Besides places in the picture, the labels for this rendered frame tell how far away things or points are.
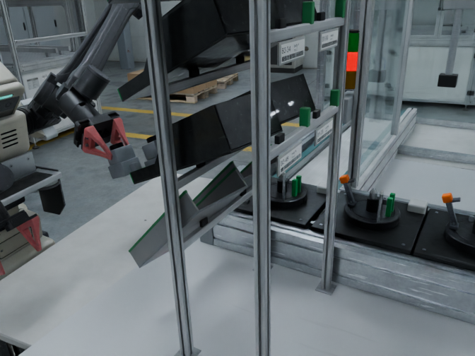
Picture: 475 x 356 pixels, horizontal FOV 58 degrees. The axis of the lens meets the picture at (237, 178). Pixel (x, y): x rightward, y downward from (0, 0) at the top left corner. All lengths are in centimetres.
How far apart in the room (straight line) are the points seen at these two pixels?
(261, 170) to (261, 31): 18
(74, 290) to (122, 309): 16
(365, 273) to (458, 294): 19
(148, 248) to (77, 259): 42
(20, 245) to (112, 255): 35
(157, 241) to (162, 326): 22
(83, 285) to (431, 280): 82
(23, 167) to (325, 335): 96
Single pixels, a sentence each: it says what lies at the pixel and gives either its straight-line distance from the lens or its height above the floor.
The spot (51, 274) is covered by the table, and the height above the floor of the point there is 86.
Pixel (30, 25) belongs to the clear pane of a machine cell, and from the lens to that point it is 522.
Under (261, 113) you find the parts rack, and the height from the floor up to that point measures 137.
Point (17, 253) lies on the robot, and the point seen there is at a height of 80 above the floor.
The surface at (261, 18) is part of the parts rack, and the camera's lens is 54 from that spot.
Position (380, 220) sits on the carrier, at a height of 99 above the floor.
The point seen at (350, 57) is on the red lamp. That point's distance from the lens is 124.
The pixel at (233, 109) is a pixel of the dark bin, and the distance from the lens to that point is 64.
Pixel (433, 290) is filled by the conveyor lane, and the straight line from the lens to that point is 104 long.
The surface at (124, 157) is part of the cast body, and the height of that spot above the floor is 121.
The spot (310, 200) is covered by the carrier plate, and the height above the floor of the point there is 97.
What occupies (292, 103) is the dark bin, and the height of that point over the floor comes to 133.
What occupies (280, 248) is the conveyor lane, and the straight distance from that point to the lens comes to 111.
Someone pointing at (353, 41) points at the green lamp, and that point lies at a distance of 123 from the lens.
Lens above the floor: 152
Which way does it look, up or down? 24 degrees down
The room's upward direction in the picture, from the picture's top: 2 degrees counter-clockwise
